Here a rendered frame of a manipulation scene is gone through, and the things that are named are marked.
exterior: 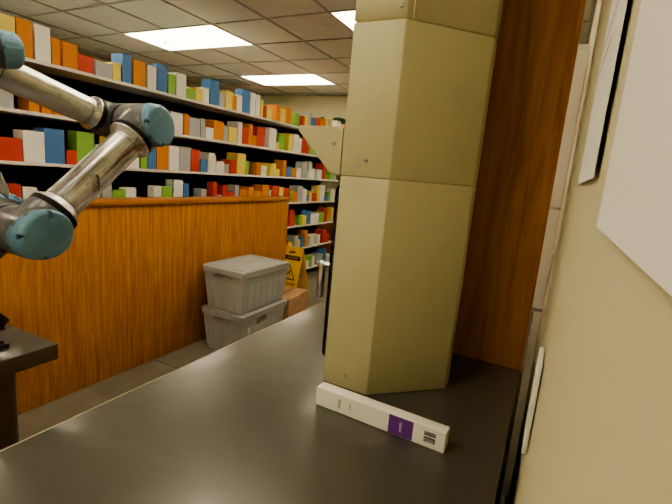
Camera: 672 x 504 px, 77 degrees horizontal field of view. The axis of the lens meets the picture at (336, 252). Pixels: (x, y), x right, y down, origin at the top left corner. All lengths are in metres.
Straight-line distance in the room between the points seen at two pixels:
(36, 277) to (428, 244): 2.23
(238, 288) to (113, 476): 2.48
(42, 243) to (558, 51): 1.27
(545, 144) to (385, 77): 0.47
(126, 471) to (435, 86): 0.86
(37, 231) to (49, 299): 1.69
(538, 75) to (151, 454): 1.15
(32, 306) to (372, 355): 2.15
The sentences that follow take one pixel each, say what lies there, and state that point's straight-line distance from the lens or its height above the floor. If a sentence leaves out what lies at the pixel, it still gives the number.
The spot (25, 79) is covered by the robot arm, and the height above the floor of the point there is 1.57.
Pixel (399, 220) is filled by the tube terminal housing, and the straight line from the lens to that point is 0.89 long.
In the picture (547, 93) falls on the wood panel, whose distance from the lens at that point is 1.21.
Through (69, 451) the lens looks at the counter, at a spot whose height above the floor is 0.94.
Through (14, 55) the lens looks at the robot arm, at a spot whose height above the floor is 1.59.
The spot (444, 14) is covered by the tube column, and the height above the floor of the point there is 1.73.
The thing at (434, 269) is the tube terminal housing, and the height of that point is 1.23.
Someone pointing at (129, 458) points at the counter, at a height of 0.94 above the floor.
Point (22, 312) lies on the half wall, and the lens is 2.77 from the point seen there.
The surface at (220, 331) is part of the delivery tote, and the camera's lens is 3.40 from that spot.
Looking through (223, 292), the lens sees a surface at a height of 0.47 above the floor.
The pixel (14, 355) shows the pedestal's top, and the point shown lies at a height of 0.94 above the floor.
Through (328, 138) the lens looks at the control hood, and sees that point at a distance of 0.94.
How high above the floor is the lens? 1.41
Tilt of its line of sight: 10 degrees down
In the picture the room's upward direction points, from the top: 5 degrees clockwise
